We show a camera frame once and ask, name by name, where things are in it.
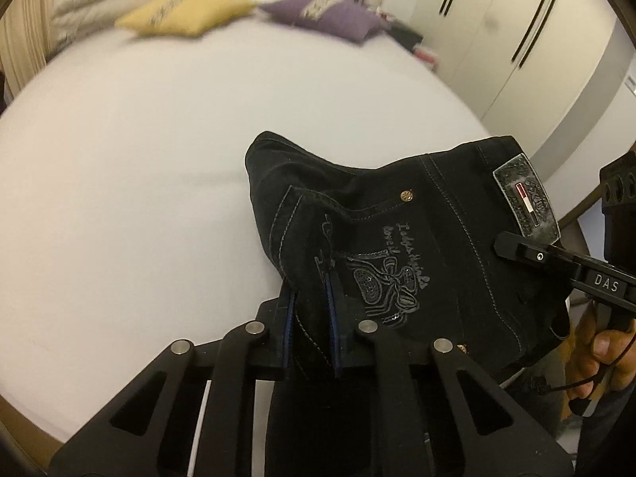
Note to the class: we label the purple pillow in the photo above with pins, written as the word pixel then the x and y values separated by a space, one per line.
pixel 328 17

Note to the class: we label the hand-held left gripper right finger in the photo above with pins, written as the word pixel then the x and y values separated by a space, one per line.
pixel 333 323

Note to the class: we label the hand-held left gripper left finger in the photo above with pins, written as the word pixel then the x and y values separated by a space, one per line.
pixel 290 323

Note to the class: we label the yellow pillow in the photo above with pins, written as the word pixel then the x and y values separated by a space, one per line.
pixel 184 12

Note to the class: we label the black pants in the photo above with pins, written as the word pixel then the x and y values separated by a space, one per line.
pixel 447 238

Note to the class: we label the white wardrobe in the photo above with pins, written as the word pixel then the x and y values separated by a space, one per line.
pixel 521 35

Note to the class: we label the black bag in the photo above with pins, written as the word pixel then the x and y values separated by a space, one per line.
pixel 405 35

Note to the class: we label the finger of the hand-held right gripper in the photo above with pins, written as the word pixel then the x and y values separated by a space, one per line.
pixel 521 251

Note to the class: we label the red and white item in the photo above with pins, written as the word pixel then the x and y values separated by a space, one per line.
pixel 427 55

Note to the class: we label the white bed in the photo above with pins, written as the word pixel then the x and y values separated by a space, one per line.
pixel 149 184

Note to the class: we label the person's right hand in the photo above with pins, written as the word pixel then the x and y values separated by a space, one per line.
pixel 603 353

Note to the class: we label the beige curtain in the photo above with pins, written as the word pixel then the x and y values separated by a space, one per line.
pixel 25 44

